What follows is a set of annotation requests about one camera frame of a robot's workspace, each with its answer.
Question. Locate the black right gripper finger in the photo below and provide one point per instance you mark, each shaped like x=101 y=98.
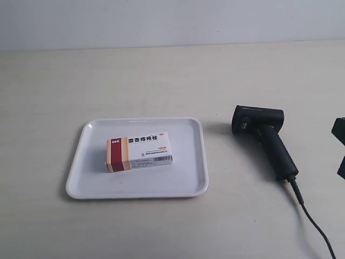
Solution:
x=338 y=129
x=341 y=169

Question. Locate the black handheld barcode scanner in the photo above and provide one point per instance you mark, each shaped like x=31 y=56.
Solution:
x=264 y=125

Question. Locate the white red medicine box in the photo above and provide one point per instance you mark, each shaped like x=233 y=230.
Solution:
x=127 y=153

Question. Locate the white plastic tray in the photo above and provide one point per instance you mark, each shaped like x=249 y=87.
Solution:
x=186 y=176

